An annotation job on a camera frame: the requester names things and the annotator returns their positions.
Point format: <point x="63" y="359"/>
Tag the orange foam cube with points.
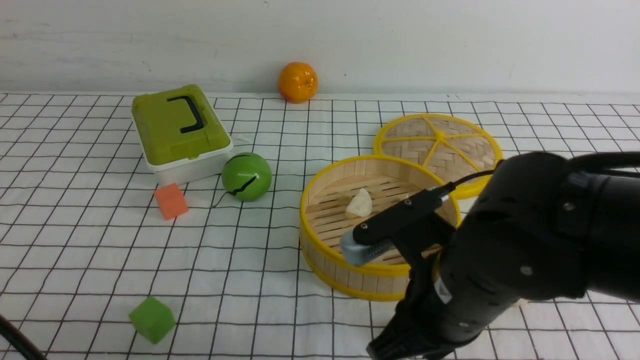
<point x="171" y="201"/>

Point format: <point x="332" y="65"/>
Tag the green ball with crack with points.
<point x="247" y="176"/>

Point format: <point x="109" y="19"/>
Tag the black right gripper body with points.
<point x="446" y="304"/>

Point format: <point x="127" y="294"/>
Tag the orange fruit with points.
<point x="297" y="82"/>

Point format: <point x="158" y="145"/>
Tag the white dumpling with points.
<point x="360" y="206"/>

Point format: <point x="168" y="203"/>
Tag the green foam cube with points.
<point x="152" y="319"/>

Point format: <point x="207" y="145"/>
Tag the bamboo steamer tray yellow rim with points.
<point x="323" y="221"/>

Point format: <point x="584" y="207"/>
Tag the woven bamboo steamer lid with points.
<point x="448" y="147"/>

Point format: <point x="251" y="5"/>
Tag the white black grid tablecloth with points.
<point x="83" y="242"/>

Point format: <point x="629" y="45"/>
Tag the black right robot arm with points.
<point x="543" y="227"/>

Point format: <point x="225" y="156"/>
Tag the green lidded white box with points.
<point x="182" y="138"/>

